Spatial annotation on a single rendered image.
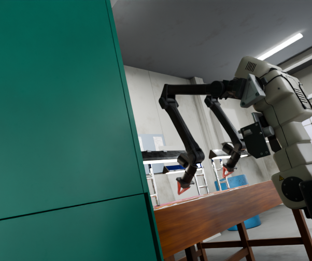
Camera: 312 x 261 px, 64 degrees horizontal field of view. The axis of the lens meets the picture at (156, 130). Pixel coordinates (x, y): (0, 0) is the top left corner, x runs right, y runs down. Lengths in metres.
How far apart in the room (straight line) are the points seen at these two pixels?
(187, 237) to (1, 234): 0.75
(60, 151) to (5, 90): 0.24
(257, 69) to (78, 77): 0.81
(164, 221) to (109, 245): 0.31
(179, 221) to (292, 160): 0.55
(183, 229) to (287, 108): 0.70
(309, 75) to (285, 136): 7.16
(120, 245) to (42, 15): 0.87
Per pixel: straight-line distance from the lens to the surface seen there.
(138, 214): 0.98
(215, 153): 2.16
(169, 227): 1.14
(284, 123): 1.26
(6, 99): 0.87
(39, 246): 0.80
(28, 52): 0.98
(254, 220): 5.08
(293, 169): 1.21
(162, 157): 1.63
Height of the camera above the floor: 0.80
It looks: 15 degrees up
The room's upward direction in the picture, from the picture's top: 13 degrees counter-clockwise
